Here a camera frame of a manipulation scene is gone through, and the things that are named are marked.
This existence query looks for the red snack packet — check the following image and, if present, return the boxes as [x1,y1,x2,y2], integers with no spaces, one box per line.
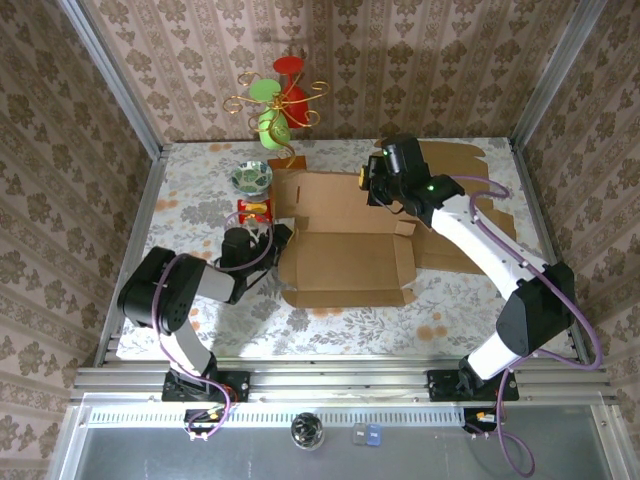
[235,198,274,225]

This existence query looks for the leaf pattern bowl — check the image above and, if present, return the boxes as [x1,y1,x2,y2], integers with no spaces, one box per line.
[230,160,274,195]

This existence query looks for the red plastic wine glass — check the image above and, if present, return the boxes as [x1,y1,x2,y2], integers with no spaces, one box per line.
[273,56,309,130]

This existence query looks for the green plastic wine glass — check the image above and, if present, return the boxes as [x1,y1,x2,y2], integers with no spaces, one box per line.
[248,78,292,150]

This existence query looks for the floral table cover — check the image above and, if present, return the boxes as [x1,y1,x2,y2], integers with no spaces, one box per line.
[115,137,587,360]

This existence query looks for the shiny metal cup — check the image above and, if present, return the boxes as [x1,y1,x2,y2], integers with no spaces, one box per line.
[290,412,325,451]

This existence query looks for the grey metal sheet panel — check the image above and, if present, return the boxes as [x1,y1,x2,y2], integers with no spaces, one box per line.
[49,394,631,480]

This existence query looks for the gold wire stand wooden base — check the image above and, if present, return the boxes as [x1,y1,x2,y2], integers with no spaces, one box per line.
[223,72,331,174]

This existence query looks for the aluminium side rail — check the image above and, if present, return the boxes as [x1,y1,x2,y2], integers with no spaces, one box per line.
[94,144,169,369]
[507,137,591,366]

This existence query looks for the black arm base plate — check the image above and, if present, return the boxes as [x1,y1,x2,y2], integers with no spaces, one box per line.
[427,368,520,402]
[162,370,251,404]

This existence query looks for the aluminium front rail beam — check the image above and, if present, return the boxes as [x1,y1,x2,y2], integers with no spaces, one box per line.
[69,357,621,404]

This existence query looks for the power connector with wires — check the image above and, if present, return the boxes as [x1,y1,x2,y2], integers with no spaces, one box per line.
[462,407,507,441]
[183,407,227,442]

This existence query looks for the aluminium frame post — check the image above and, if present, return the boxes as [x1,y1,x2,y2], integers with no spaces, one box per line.
[55,0,165,159]
[509,0,617,146]

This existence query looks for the slotted cable duct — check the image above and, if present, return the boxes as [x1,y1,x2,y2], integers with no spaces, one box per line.
[87,405,466,427]

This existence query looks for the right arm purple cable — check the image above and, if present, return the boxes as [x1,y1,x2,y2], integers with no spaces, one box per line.
[449,174,602,476]

